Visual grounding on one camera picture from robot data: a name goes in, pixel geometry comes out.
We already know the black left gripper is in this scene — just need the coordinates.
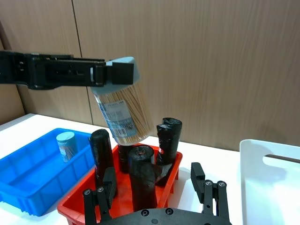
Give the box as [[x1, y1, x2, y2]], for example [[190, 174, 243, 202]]
[[0, 50, 105, 90]]

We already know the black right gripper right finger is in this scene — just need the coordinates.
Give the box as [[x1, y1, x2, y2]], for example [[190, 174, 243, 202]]
[[191, 162, 229, 221]]

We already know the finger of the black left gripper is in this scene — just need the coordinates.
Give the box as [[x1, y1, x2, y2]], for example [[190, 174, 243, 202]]
[[29, 58, 135, 91]]

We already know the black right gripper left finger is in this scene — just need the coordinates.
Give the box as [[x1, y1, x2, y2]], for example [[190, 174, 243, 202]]
[[83, 166, 118, 225]]

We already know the toothpick jar with grey lid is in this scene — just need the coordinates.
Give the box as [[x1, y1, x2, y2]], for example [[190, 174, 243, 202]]
[[56, 131, 78, 163], [90, 56, 155, 146]]

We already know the red plastic bin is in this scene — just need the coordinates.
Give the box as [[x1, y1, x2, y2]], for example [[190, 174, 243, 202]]
[[57, 144, 183, 225]]

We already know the black trash bag roll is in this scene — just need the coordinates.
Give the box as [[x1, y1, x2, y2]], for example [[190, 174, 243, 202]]
[[118, 144, 132, 174], [155, 117, 183, 188], [90, 129, 116, 190], [127, 145, 158, 211]]

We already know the white plastic tray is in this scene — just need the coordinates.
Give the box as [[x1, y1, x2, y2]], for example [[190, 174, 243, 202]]
[[239, 139, 300, 225]]

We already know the blue plastic bin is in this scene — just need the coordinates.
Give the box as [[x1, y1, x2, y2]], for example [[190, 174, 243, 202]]
[[0, 127, 96, 217]]

